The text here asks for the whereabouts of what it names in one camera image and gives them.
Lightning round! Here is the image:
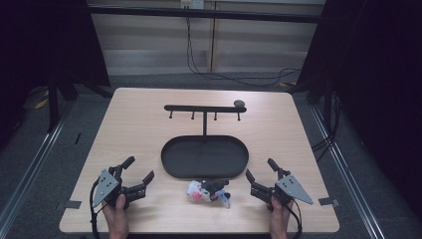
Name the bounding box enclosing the black hook rack with tray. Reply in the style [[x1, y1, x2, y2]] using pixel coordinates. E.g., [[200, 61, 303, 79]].
[[160, 104, 250, 180]]

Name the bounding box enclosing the white wall power outlet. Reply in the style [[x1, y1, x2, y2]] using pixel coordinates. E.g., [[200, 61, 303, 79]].
[[179, 0, 205, 10]]

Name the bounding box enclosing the right hand-held gripper cable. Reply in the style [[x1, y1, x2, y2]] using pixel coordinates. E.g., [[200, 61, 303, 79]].
[[288, 198, 304, 239]]

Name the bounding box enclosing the person's left hand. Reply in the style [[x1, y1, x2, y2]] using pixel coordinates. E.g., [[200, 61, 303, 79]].
[[102, 194, 130, 234]]

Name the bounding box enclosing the black floor cable bundle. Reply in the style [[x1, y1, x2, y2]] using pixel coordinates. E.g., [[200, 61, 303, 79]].
[[311, 93, 342, 163]]

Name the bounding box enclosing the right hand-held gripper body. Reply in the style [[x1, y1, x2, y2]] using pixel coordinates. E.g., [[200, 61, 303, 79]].
[[250, 169, 315, 207]]

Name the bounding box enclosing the black hanging wall cable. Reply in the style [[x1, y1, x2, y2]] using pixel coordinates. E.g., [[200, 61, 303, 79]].
[[184, 6, 303, 89]]

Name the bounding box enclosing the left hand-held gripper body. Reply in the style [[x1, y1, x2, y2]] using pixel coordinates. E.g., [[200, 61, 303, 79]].
[[92, 165, 147, 210]]

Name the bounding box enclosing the metal floor rail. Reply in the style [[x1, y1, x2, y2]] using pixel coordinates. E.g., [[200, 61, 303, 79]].
[[310, 106, 387, 239], [0, 109, 73, 233]]

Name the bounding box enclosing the dark curtain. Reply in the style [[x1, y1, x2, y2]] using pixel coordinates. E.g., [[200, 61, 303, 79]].
[[0, 0, 111, 140], [296, 0, 422, 220]]

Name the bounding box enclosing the plush keychain bundle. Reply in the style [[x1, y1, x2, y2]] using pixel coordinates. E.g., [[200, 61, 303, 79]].
[[186, 178, 232, 209]]

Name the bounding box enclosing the black metal stand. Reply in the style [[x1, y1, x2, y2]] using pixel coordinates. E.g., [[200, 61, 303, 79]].
[[45, 71, 115, 133], [288, 78, 342, 140]]

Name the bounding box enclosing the black tape piece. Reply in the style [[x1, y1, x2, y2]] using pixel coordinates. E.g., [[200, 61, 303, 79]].
[[64, 199, 83, 210], [317, 196, 340, 207]]

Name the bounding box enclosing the yellow tape piece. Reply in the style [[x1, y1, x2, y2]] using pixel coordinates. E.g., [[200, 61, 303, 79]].
[[34, 90, 50, 111]]

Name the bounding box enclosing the person's right hand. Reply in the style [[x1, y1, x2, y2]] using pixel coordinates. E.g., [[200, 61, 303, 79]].
[[266, 195, 295, 234]]

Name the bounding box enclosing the black horizontal metal bar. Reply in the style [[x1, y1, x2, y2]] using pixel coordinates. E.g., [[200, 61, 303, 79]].
[[87, 4, 323, 25]]

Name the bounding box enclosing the left hand-held gripper cable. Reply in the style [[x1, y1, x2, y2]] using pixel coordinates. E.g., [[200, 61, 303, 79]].
[[89, 178, 102, 239]]

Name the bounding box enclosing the hand-held gripper cable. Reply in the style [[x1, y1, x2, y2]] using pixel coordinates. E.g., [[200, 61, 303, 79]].
[[89, 178, 102, 239], [288, 198, 304, 239]]

